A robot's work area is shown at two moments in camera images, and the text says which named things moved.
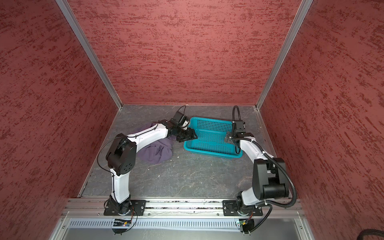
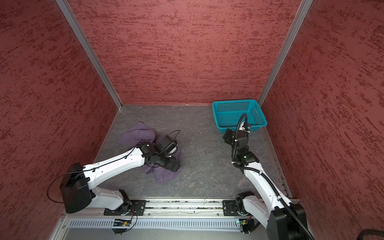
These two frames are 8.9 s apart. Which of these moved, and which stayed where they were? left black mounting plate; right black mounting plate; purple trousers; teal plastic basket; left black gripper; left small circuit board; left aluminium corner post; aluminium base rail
Moved: left black gripper; teal plastic basket; purple trousers
Stayed: left aluminium corner post; left small circuit board; right black mounting plate; left black mounting plate; aluminium base rail
